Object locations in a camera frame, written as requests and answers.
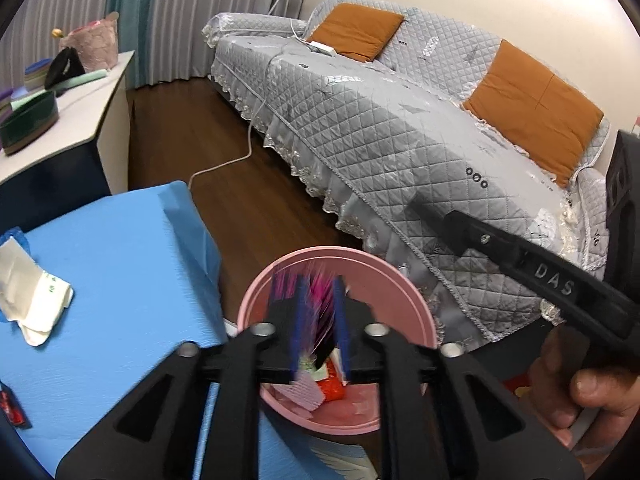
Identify grey quilted sofa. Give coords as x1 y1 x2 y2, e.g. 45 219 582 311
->
203 0 610 349

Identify blue table mat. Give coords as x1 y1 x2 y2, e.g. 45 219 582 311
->
0 180 381 480

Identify person's right hand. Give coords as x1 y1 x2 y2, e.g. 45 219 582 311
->
521 325 639 477

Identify teal curtain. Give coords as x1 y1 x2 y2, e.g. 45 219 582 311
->
105 0 154 88

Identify white power strip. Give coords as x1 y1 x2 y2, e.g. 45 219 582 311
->
307 41 336 56

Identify white crumpled paper bag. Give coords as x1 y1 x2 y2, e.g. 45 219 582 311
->
1 236 74 347

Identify stacked coloured bowls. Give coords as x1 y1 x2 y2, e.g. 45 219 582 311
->
24 58 52 92

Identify red black small wrapper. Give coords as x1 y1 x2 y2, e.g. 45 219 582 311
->
0 382 32 429

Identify dark green round basin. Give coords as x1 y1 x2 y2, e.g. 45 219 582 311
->
1 90 60 156

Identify pink white snack wrapper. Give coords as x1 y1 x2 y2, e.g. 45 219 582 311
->
269 270 346 414

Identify pink plastic trash basin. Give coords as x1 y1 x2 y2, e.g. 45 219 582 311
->
236 246 438 437

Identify orange cushion near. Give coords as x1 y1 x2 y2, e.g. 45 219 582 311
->
308 3 405 62

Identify grey curtain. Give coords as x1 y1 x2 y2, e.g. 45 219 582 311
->
1 0 303 88

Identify white power cable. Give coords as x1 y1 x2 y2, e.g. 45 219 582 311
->
188 14 321 191

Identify orange cushion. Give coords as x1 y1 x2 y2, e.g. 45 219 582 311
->
462 40 603 188
308 3 405 62

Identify red plastic bag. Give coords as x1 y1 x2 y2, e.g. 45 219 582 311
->
318 360 345 403

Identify pink fabric basket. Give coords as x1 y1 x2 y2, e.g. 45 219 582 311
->
51 11 119 72

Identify white coffee table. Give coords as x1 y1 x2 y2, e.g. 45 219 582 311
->
1 51 134 232

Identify orange cushion far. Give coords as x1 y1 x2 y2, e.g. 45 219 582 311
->
462 40 603 188

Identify black hat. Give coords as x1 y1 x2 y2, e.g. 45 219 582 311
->
44 47 86 90

